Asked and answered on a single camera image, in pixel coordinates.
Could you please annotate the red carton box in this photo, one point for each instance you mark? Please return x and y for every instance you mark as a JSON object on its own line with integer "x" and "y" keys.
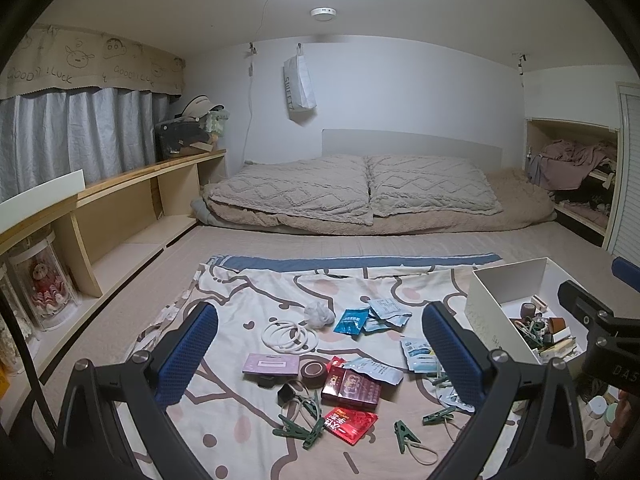
{"x": 350, "y": 387}

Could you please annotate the round ceiling fixture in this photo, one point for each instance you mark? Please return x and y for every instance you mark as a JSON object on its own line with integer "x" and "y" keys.
{"x": 323, "y": 12}

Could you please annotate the black bag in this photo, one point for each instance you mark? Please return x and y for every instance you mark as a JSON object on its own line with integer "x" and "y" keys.
{"x": 172, "y": 140}

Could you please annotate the white board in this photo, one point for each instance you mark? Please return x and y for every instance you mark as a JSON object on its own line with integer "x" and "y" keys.
{"x": 40, "y": 192}

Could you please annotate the printed blanket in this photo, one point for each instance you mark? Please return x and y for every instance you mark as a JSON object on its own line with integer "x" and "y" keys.
{"x": 225, "y": 320}

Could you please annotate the pink clothes pile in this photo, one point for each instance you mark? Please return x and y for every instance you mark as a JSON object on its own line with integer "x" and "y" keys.
{"x": 570, "y": 160}

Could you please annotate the wooden closet niche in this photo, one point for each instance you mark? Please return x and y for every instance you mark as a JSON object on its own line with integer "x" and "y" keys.
{"x": 537, "y": 130}

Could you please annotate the red foil packet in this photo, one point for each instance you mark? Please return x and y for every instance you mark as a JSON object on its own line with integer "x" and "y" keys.
{"x": 336, "y": 361}

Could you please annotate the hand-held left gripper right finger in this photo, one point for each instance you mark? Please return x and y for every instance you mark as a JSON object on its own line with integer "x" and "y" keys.
{"x": 450, "y": 355}

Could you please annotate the beige cartoon valance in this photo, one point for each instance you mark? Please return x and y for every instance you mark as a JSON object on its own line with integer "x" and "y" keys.
{"x": 90, "y": 65}

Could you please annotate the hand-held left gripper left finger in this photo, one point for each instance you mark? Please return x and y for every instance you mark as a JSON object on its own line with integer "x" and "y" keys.
{"x": 190, "y": 355}

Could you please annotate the white storage box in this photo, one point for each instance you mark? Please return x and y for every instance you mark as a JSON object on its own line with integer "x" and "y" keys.
{"x": 495, "y": 305}

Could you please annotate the small open black box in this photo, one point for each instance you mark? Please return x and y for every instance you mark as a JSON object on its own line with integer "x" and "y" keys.
{"x": 286, "y": 392}

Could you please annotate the wooden shelf unit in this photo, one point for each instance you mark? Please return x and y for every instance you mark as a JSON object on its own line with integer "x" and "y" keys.
{"x": 115, "y": 182}

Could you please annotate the pale green pouch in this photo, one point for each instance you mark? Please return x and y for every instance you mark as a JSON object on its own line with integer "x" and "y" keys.
{"x": 218, "y": 121}

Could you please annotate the doll in clear case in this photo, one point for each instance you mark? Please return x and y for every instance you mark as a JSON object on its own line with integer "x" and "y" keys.
{"x": 45, "y": 285}

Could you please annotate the person's right forearm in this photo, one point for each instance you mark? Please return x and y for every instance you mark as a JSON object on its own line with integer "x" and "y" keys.
{"x": 625, "y": 412}

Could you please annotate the small black block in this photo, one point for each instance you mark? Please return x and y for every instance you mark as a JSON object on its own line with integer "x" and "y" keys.
{"x": 266, "y": 381}

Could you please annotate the quilted beige pillow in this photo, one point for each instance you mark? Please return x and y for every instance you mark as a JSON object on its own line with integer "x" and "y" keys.
{"x": 430, "y": 185}
{"x": 290, "y": 185}

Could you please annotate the dark brown tape roll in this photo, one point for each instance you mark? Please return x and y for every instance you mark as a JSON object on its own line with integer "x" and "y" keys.
{"x": 527, "y": 309}

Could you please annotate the white cap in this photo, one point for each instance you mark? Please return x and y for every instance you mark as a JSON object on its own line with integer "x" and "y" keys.
{"x": 197, "y": 107}

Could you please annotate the small wooden block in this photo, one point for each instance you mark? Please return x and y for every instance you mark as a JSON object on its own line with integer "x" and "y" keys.
{"x": 539, "y": 302}

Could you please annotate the white louvred door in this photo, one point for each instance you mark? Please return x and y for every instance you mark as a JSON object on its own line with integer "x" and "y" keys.
{"x": 627, "y": 170}

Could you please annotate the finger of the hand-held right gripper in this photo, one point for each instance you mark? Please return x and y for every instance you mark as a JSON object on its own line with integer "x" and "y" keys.
{"x": 627, "y": 271}
{"x": 575, "y": 300}

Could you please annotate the white tote bag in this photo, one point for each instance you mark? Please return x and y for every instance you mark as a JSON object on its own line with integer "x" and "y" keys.
{"x": 300, "y": 85}

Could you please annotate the fluffy beige blanket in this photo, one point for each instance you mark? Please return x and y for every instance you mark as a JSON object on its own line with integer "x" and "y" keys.
{"x": 515, "y": 205}

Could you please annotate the orange brown box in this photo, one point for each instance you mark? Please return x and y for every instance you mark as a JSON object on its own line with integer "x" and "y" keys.
{"x": 555, "y": 323}

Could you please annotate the dark clothes pile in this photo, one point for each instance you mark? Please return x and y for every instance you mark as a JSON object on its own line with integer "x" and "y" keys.
{"x": 582, "y": 200}

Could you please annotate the grey curtain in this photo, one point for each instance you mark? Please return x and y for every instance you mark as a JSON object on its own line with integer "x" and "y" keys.
{"x": 75, "y": 130}

